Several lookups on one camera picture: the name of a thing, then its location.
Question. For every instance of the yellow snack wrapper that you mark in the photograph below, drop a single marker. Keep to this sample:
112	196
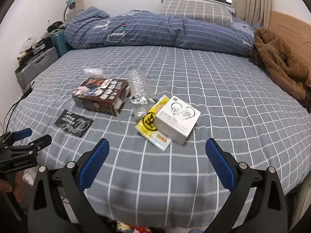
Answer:
148	126

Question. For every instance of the grey suitcase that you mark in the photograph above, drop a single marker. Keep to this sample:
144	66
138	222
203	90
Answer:
36	65

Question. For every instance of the brown jacket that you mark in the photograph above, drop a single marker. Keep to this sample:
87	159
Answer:
279	58

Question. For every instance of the black printed sachet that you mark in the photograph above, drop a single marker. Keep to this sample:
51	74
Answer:
73	123

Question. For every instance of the white rounded object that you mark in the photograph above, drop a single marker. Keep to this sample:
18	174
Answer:
30	43

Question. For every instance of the grey checked bed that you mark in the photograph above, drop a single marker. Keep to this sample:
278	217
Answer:
194	77

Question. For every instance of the blue desk lamp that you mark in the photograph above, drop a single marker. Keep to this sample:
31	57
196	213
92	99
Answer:
71	4

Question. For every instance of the grey checked pillow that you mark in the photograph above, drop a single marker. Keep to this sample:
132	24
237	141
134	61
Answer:
194	11

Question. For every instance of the blue striped duvet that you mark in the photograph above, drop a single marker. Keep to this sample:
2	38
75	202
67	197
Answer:
158	29

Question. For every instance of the clear plastic bag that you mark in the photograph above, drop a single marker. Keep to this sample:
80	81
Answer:
93	72

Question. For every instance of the person's left hand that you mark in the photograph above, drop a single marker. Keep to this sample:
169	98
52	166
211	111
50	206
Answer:
18	189

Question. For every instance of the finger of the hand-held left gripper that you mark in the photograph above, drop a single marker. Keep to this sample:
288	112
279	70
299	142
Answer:
40	142
23	133

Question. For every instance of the blue round object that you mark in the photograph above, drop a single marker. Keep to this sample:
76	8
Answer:
197	230

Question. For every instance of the brown cookie box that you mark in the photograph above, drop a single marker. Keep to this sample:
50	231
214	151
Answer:
97	94

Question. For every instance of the white earphone box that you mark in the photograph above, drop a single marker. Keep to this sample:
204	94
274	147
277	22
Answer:
179	123

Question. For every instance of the wide beige curtain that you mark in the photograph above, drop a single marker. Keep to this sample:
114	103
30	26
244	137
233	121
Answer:
250	2

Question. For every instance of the dark clutter pile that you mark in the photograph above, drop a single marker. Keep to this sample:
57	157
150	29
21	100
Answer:
54	26

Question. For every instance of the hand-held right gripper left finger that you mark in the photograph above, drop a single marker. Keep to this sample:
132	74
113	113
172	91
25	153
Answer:
93	167

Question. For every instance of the teal storage crate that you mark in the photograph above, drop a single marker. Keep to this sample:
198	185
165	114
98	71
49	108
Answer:
60	43

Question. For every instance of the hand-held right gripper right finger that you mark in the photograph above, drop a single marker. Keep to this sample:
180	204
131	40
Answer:
220	167

